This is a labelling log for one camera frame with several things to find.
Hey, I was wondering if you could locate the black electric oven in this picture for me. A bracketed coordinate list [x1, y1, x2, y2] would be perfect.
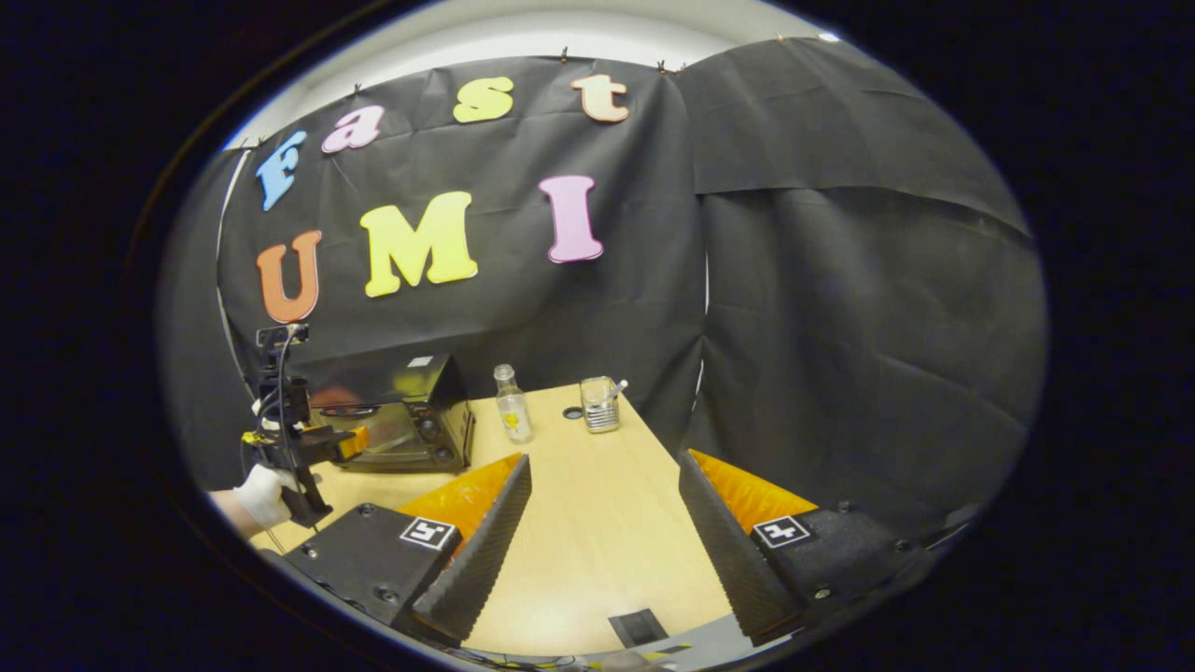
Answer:
[303, 353, 475, 474]

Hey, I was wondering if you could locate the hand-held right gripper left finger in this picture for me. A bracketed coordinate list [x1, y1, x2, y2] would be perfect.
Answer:
[280, 454, 533, 647]

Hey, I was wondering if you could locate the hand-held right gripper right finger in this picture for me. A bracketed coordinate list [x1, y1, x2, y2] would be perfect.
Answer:
[679, 450, 935, 647]

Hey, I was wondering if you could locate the wire mesh holder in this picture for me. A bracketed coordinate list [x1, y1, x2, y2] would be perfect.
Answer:
[580, 376, 622, 434]

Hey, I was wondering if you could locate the black backdrop cloth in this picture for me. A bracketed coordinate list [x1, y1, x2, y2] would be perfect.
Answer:
[159, 37, 1048, 561]

